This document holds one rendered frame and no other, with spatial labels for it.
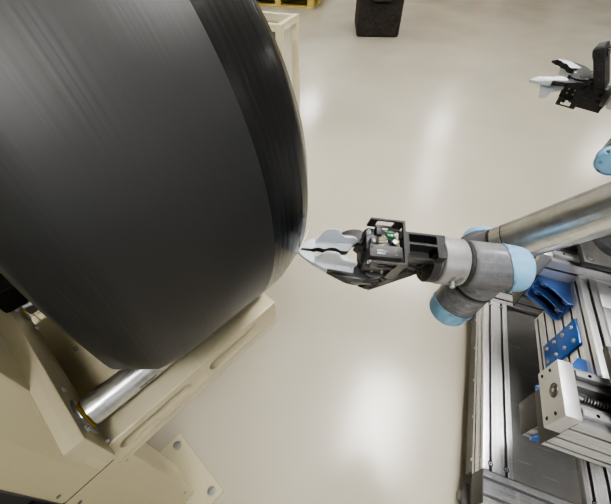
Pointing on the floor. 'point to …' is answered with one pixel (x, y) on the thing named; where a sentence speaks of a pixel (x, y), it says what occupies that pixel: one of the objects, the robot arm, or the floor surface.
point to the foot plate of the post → (193, 471)
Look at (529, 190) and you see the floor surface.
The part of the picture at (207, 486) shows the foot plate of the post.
